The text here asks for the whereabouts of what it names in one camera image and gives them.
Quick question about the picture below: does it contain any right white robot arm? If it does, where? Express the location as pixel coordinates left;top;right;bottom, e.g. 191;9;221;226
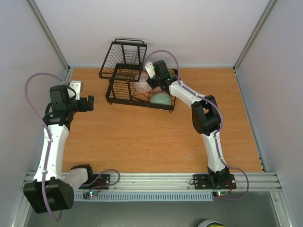
144;61;230;188

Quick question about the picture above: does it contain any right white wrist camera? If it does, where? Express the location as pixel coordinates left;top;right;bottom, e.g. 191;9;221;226
144;61;156;79

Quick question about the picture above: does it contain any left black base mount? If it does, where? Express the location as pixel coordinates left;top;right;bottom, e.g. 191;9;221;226
79;174;111;190

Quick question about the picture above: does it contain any blue yellow sun bowl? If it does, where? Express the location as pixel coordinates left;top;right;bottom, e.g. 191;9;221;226
167;67;176;77

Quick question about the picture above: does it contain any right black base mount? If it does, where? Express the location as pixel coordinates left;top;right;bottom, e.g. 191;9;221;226
190;174;237;190

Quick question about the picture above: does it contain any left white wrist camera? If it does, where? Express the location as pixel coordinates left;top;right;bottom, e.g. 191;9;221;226
68;80;83;100

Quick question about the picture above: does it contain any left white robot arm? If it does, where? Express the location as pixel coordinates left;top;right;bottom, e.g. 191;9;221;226
23;81;95;214

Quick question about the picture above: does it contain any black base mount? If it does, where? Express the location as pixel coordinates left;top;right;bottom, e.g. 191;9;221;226
190;174;237;190
79;174;111;190

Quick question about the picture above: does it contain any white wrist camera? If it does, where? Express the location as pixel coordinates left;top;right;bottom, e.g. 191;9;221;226
144;61;156;79
68;80;83;100

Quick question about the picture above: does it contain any black wire dish rack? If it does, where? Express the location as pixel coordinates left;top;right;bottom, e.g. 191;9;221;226
99;38;176;112

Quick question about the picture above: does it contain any small circuit board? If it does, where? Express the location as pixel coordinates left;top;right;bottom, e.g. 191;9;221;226
213;191;229;197
82;191;98;199

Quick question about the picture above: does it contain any red eye pattern bowl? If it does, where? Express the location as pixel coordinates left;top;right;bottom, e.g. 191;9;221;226
134;72;152;93

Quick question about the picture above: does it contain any yellow white round object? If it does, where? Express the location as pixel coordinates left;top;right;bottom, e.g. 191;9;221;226
198;220;225;227

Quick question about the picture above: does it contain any left small circuit board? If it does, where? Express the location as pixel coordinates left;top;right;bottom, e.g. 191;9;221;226
82;191;98;199

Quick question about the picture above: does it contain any aluminium frame rail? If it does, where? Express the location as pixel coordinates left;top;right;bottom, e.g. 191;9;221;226
22;172;282;192

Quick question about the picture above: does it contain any light green bowl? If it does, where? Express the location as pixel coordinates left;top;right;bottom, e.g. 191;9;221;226
151;92;171;105

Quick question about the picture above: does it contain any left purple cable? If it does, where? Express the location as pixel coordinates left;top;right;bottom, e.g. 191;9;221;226
25;72;71;221

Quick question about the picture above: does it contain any right small circuit board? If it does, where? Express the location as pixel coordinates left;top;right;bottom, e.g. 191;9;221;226
213;191;229;197

